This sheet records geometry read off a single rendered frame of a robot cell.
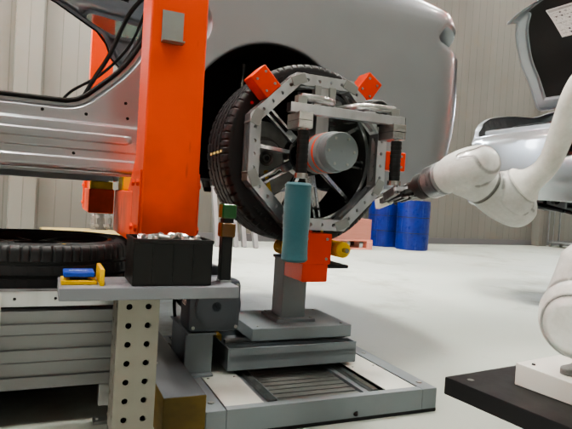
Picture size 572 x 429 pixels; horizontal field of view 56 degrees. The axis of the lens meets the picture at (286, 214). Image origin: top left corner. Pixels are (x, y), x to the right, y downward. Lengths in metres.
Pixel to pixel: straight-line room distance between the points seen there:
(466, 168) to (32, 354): 1.24
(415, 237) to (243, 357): 7.11
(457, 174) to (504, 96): 11.20
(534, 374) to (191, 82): 1.14
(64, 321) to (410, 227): 7.56
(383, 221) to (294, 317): 7.14
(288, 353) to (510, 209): 0.92
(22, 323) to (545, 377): 1.31
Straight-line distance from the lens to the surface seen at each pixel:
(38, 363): 1.68
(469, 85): 11.76
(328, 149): 1.75
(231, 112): 1.89
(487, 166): 1.37
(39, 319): 1.65
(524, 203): 1.47
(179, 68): 1.60
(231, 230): 1.44
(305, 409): 1.72
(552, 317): 1.06
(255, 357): 1.92
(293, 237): 1.73
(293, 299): 2.07
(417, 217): 8.83
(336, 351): 2.05
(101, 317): 1.65
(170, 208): 1.56
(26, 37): 7.62
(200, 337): 1.86
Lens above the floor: 0.68
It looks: 2 degrees down
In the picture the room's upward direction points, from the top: 3 degrees clockwise
